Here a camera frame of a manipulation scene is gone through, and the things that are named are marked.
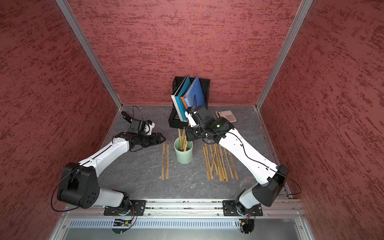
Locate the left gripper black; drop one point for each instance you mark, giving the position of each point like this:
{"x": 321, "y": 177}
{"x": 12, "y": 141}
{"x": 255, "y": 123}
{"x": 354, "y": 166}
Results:
{"x": 158, "y": 139}

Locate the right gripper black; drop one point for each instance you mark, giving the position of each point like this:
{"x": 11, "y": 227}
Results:
{"x": 189, "y": 132}

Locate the green metal cup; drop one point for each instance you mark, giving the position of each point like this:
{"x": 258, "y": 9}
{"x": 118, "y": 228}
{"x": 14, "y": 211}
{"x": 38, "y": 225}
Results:
{"x": 183, "y": 157}

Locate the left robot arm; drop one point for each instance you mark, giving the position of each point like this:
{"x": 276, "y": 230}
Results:
{"x": 79, "y": 185}

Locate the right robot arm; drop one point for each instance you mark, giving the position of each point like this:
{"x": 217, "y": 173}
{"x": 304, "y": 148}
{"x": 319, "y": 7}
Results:
{"x": 270, "y": 177}

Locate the straw bundle in cup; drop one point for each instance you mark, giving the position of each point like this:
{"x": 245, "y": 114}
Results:
{"x": 182, "y": 140}

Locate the pink calculator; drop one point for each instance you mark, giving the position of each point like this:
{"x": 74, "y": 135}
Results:
{"x": 227, "y": 115}

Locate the blue folder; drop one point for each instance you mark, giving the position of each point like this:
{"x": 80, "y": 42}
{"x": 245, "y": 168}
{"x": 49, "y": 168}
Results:
{"x": 194, "y": 96}

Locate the orange book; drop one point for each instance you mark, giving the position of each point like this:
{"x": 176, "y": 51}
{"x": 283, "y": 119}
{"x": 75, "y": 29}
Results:
{"x": 184, "y": 102}

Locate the black stapler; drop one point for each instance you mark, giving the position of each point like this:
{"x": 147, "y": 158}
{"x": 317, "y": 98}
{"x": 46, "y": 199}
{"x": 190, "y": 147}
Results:
{"x": 126, "y": 116}

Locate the teal book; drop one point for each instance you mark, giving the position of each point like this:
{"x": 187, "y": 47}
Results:
{"x": 181, "y": 90}

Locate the white book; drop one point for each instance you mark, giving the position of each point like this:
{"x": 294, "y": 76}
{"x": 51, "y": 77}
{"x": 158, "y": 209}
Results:
{"x": 177, "y": 105}

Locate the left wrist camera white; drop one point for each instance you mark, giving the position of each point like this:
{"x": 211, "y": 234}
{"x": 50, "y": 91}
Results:
{"x": 149, "y": 126}

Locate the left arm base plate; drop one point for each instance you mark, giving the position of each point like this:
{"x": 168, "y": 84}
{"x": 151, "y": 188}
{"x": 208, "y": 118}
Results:
{"x": 128, "y": 208}

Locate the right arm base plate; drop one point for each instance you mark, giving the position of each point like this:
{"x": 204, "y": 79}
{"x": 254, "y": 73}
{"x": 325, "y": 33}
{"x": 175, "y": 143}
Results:
{"x": 235, "y": 209}

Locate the aluminium front rail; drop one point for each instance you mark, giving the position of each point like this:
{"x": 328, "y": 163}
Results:
{"x": 214, "y": 208}

